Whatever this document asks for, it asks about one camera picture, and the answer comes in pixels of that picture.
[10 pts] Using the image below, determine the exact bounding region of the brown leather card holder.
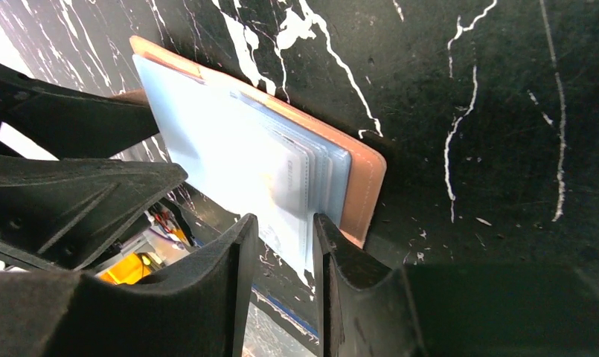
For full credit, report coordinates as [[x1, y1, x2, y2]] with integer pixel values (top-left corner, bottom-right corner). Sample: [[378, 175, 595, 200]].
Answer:
[[124, 35, 387, 277]]

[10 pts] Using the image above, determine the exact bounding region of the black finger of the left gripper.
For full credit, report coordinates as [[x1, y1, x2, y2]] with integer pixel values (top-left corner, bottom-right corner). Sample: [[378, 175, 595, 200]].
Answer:
[[0, 63, 159, 158]]

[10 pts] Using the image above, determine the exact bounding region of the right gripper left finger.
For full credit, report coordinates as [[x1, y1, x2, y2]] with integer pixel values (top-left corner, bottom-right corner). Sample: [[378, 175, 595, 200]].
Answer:
[[0, 213, 258, 356]]

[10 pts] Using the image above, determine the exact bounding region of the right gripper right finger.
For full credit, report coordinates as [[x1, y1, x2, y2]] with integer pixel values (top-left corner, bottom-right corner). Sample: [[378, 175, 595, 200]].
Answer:
[[313, 213, 599, 356]]

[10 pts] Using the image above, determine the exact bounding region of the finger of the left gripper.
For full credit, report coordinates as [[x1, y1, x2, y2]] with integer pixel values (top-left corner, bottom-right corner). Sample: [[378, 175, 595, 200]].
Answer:
[[0, 155, 187, 271]]

